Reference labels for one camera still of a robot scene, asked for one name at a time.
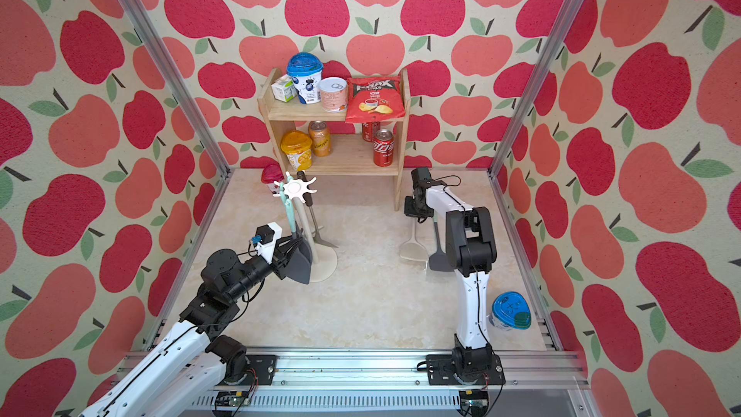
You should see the red lid small cup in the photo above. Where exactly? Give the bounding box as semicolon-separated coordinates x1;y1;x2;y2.
261;163;285;194

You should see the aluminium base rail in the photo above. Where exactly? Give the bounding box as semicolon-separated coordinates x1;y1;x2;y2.
120;346;592;415

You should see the orange soda can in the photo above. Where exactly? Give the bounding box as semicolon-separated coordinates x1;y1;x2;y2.
309;121;332;158

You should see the aluminium frame post left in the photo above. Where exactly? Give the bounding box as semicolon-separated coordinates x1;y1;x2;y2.
119;0;232;180

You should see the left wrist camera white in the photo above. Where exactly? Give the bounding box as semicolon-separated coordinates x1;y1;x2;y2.
251;222;283;264

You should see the pink tin can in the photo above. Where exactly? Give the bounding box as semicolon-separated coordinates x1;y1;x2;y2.
318;77;349;113

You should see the grey spatula green handle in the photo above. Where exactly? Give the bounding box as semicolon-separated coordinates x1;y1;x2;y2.
278;198;313;285

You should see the red cola can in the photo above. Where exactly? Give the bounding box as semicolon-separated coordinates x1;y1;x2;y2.
362;122;381;143
372;129;395;167

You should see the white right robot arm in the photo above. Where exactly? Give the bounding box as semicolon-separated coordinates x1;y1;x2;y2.
404;167;497;384

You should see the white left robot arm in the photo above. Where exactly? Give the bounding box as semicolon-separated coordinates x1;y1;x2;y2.
82;223;312;416

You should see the wooden two-tier shelf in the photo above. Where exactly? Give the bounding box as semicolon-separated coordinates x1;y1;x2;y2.
257;68;411;210

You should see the small white green carton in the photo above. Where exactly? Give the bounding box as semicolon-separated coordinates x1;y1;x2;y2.
271;75;297;102

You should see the red cola can back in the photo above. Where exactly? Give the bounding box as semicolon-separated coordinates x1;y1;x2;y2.
362;122;381;143

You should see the red chips bag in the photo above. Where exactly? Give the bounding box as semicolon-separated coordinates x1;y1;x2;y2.
345;76;405;124

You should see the aluminium frame post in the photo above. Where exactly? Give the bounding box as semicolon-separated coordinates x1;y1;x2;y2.
488;0;585;181
119;0;232;180

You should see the cream spoon green handle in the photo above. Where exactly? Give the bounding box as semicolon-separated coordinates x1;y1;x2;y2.
399;218;428;263

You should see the yellow mango cup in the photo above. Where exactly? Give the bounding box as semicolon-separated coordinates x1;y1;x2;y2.
281;131;313;171

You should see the blue lid yogurt cup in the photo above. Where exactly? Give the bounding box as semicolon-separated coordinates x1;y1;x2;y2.
287;52;323;104

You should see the blue lid cup on floor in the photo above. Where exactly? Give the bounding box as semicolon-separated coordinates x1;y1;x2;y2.
488;292;532;330

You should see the grey turner green handle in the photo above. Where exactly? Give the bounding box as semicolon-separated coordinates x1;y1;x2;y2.
428;217;453;272

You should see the red cola can front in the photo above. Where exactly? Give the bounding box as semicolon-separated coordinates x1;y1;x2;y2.
372;129;395;167

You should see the aluminium frame post right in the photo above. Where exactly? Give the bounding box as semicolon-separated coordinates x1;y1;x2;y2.
488;0;585;181

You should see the white utensil rack stand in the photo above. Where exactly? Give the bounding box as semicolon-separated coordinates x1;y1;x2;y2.
274;173;338;285

